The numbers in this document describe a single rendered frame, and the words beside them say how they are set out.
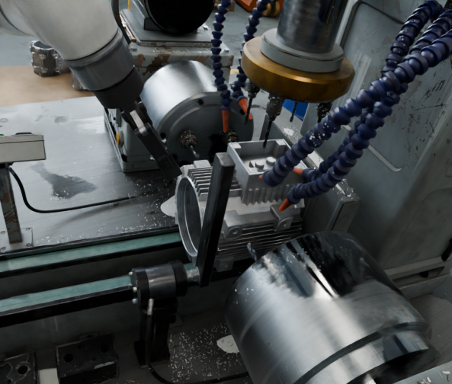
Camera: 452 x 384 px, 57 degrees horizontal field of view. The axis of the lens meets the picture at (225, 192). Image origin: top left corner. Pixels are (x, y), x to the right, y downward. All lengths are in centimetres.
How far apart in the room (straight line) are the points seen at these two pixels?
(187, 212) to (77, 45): 42
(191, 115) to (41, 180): 50
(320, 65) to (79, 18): 33
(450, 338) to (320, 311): 62
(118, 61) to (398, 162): 50
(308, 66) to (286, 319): 35
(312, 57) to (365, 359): 40
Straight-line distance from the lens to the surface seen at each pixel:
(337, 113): 47
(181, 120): 92
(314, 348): 53
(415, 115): 78
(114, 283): 81
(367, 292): 57
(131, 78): 65
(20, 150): 89
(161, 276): 67
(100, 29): 60
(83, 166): 128
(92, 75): 62
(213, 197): 58
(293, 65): 64
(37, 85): 320
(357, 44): 89
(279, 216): 76
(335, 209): 74
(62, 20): 58
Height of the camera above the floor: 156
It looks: 38 degrees down
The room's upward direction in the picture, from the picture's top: 12 degrees clockwise
